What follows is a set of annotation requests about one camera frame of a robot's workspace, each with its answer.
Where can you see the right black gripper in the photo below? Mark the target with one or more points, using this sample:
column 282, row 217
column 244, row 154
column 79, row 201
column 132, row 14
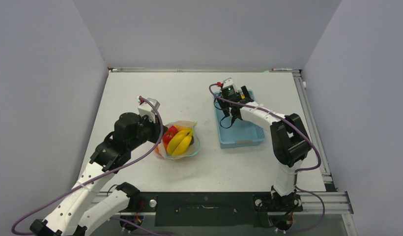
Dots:
column 245, row 92

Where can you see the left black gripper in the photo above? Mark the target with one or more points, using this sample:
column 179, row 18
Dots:
column 156, row 128

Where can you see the orange fruit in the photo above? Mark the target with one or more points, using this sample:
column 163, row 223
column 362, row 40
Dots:
column 156, row 150

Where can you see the green lime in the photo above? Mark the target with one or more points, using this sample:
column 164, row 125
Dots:
column 192, row 141

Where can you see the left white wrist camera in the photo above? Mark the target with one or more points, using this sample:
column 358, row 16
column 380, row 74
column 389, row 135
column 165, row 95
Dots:
column 145, row 108

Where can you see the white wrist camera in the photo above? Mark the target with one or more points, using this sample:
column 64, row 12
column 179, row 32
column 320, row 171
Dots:
column 226, row 83
column 145, row 108

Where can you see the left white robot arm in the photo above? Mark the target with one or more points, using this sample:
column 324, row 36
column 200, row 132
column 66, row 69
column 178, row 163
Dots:
column 73, row 216

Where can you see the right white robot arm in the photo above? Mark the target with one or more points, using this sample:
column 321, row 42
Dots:
column 288, row 138

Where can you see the yellow banana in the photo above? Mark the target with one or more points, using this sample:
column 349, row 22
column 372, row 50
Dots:
column 180, row 143

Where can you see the red apple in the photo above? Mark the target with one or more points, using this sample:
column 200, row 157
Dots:
column 169, row 134

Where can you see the blue plastic basket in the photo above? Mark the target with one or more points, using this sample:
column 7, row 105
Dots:
column 238, row 134

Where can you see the clear zip top bag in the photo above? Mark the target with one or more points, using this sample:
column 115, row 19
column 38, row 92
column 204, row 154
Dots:
column 191, row 151

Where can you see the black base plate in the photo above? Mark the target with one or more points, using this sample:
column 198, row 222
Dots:
column 206, row 208

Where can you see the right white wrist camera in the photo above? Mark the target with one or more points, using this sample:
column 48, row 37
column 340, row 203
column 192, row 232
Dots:
column 226, row 83

